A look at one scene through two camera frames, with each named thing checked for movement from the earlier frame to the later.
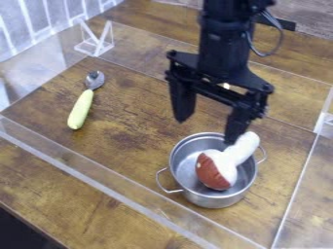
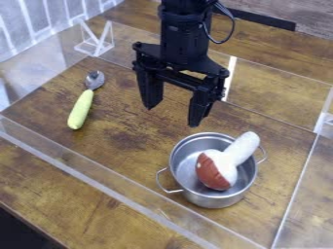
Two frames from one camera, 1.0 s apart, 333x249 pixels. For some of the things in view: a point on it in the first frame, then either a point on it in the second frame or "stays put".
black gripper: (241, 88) → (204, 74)
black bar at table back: (287, 24) stays put
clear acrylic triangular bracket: (94, 46) stays put
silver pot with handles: (200, 195) stays put
